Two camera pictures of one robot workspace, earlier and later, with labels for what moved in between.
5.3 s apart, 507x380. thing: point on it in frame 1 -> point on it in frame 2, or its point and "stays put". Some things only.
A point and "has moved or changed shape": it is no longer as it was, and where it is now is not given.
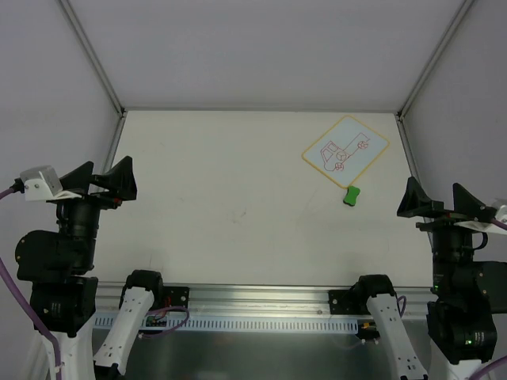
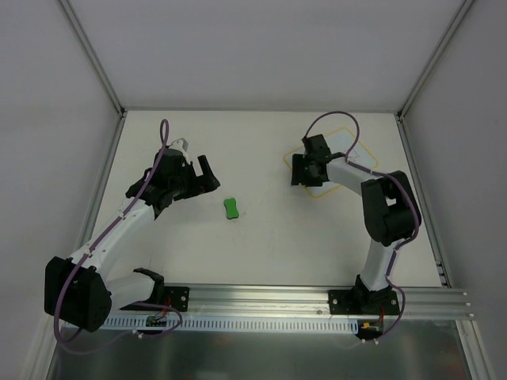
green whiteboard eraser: [351, 195] -> [231, 209]
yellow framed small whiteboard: [345, 151] has moved or changed shape
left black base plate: [175, 296] stays put
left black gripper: [100, 196] -> [194, 180]
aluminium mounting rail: [267, 300] stays put
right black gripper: [442, 220] -> [303, 170]
